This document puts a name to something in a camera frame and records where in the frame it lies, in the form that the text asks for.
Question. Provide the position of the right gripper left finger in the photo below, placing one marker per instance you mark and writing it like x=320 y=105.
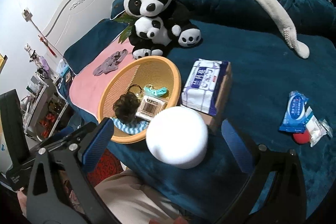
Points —
x=77 y=154

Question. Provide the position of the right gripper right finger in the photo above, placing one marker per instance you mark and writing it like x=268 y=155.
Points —
x=274 y=191

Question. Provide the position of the red makeup sponge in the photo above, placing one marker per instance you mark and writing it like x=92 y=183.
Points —
x=302 y=137

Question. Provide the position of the white gauze dressing pack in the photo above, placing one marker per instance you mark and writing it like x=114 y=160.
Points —
x=316 y=128

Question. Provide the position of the blue wet wipes pack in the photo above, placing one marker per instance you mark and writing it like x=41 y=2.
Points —
x=294 y=120

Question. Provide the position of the blue white knitted cloth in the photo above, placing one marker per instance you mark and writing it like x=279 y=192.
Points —
x=132 y=128

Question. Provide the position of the black hair scrunchie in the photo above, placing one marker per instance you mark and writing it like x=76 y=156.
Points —
x=126 y=107

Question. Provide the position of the cotton swab packet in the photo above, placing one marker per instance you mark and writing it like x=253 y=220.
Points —
x=150 y=107

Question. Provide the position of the teal face mask bundle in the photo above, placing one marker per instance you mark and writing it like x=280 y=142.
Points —
x=151 y=91

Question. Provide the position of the operator left hand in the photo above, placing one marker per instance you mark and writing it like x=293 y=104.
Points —
x=22 y=198

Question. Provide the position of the red patterned rug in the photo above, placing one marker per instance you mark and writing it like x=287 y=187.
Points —
x=107 y=166

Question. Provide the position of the white shelf rack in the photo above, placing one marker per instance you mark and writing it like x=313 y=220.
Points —
x=44 y=111

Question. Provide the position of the beige trouser leg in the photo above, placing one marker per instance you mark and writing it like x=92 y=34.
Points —
x=133 y=201

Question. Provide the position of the brown cardboard box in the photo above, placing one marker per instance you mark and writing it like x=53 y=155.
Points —
x=214 y=122

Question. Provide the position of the pink towel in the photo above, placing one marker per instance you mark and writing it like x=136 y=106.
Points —
x=86 y=89

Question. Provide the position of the white foam cylinder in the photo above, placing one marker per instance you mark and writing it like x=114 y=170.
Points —
x=178 y=136

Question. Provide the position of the blue plush bed blanket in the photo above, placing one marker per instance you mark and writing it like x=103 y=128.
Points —
x=265 y=71

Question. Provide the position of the orange mesh basket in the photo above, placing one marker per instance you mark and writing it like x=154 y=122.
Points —
x=152 y=70

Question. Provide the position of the white blue tissue pack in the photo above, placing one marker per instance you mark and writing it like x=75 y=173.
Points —
x=201 y=89

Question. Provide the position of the grey crumpled cloth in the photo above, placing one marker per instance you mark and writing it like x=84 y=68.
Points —
x=111 y=63

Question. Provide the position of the blue pillow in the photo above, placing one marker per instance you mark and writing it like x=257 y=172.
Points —
x=86 y=49

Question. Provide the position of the white headboard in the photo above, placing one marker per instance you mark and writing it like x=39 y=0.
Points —
x=72 y=20

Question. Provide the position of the panda plush toy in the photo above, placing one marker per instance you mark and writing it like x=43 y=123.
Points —
x=160 y=23

